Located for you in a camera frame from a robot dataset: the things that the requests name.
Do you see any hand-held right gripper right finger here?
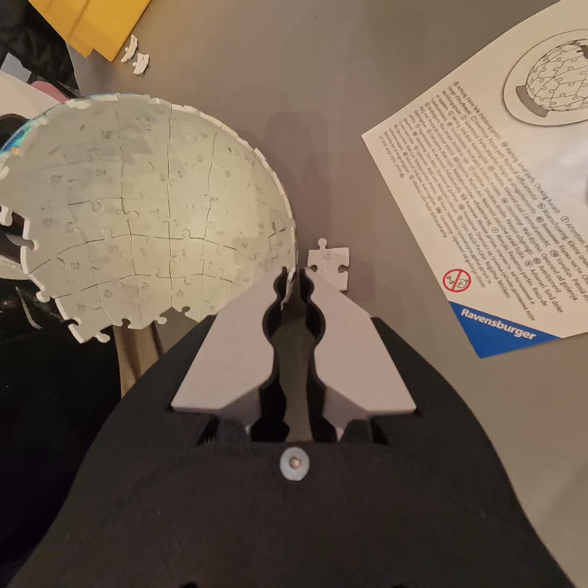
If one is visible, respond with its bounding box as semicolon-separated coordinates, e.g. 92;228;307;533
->
298;268;417;443

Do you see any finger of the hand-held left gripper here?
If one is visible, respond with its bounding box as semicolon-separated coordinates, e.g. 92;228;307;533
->
0;215;38;277
0;70;66;148

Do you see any person's black jacket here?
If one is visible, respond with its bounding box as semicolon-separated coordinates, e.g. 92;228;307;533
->
0;276;122;588

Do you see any yellow plastic box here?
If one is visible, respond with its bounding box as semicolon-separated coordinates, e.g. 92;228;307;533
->
30;0;152;62

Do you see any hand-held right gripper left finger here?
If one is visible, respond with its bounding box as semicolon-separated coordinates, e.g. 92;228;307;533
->
170;268;295;437

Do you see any white instruction leaflet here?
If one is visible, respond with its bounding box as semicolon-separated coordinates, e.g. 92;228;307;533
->
361;0;588;360

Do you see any partly built puzzle ball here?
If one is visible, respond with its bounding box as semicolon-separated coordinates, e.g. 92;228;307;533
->
0;92;297;344

